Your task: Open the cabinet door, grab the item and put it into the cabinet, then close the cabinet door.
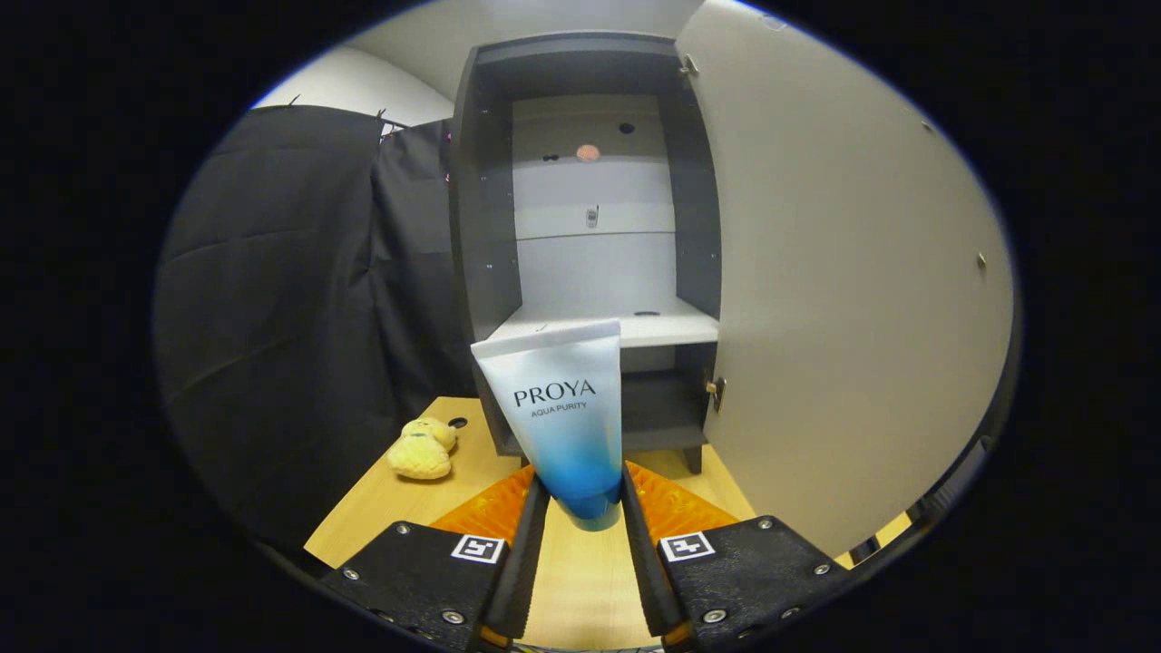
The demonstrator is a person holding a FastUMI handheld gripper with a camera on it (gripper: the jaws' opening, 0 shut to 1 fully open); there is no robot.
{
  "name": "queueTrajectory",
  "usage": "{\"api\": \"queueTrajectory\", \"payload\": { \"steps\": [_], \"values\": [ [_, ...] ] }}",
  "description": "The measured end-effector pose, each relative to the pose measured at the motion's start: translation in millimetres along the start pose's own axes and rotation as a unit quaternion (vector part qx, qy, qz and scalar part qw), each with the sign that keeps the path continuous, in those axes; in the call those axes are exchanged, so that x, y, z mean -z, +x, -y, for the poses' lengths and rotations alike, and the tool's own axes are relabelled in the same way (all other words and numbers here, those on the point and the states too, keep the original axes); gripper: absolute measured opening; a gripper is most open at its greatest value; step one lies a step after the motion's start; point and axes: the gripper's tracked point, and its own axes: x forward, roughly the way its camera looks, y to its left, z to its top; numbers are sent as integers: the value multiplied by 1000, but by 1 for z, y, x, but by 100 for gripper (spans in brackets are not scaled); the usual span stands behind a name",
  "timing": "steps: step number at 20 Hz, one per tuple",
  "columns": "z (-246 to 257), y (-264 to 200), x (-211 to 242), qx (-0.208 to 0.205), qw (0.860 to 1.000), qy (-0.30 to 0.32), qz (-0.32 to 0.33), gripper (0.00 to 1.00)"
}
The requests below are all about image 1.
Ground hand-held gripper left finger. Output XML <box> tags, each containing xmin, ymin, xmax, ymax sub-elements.
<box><xmin>317</xmin><ymin>464</ymin><xmax>551</xmax><ymax>653</ymax></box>

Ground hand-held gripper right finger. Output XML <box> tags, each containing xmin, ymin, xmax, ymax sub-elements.
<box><xmin>620</xmin><ymin>461</ymin><xmax>858</xmax><ymax>649</ymax></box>

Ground white and blue cosmetic tube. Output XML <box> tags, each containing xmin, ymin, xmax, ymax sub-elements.
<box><xmin>470</xmin><ymin>319</ymin><xmax>627</xmax><ymax>532</ymax></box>

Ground beige cabinet door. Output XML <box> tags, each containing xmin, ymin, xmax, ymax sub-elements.
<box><xmin>674</xmin><ymin>0</ymin><xmax>1017</xmax><ymax>561</ymax></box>

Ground yellow plush toy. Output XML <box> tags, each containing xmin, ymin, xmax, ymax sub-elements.
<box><xmin>387</xmin><ymin>416</ymin><xmax>458</xmax><ymax>481</ymax></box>

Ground white cabinet shelf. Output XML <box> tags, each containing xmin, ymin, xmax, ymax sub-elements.
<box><xmin>488</xmin><ymin>299</ymin><xmax>720</xmax><ymax>350</ymax></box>

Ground dark grey cabinet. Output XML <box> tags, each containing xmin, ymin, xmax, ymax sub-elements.
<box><xmin>447</xmin><ymin>32</ymin><xmax>724</xmax><ymax>474</ymax></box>

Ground black backdrop cloth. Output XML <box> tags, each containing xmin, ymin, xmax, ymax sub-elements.
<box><xmin>152</xmin><ymin>102</ymin><xmax>491</xmax><ymax>545</ymax></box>

